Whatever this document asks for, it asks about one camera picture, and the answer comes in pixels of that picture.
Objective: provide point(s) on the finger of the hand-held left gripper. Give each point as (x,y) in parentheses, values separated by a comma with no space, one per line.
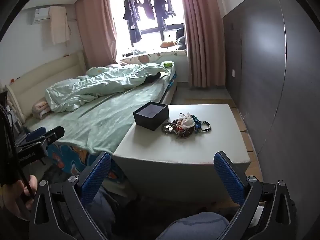
(36,133)
(56,133)

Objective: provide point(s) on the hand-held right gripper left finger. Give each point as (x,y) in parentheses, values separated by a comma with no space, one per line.
(97,177)

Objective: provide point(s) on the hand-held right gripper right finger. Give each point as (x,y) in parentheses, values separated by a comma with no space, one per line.
(228,180)

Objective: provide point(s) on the pile of bead jewelry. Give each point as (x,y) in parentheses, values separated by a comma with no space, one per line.
(200,127)

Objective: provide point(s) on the black square box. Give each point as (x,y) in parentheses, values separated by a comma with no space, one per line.
(150,122)

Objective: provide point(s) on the person's left hand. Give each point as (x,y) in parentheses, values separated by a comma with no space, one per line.
(15,197)

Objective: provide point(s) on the pink pillow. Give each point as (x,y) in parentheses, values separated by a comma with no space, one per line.
(40,110)

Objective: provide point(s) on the person's left leg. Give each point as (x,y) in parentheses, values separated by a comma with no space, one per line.
(105,212)

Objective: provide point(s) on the person's leg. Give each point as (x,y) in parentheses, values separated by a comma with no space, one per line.
(105,212)
(192,226)

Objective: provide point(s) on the white low table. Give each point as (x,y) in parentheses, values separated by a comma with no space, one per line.
(200,152)

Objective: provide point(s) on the light green bed blanket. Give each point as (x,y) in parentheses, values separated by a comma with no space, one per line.
(105,122)

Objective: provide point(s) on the flattened cardboard sheets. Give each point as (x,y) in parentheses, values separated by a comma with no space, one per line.
(246,130)

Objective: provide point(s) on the person's right leg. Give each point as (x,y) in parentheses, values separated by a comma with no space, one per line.
(192,226)

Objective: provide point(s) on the beige bed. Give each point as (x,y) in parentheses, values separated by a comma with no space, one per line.
(50,70)

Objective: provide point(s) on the light green duvet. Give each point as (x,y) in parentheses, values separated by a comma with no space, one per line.
(100,85)

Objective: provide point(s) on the beige hanging towel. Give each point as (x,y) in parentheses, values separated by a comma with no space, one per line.
(58,25)

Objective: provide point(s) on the pink curtain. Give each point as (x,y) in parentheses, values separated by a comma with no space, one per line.
(95,30)
(202,35)

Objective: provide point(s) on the black cloth item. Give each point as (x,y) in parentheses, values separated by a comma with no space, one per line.
(152,78)

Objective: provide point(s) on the white air conditioner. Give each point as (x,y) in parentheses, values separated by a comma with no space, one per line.
(40,15)

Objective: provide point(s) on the patterned window seat cushion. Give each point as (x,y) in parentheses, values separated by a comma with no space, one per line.
(155,56)

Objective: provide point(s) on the dark grey wardrobe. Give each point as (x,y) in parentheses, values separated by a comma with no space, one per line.
(265,55)

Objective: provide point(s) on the green tissue pack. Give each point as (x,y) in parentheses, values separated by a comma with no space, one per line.
(167,64)

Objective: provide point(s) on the window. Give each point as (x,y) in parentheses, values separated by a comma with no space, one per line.
(150,40)

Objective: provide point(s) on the orange plush toy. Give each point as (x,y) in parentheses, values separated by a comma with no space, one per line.
(167,44)

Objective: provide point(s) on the dark bag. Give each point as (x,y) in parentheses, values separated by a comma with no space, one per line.
(180,40)

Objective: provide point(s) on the short dark hanging garment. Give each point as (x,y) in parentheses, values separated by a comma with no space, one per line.
(149,7)

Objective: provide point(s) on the white wall socket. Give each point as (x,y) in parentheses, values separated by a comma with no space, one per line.
(233,73)

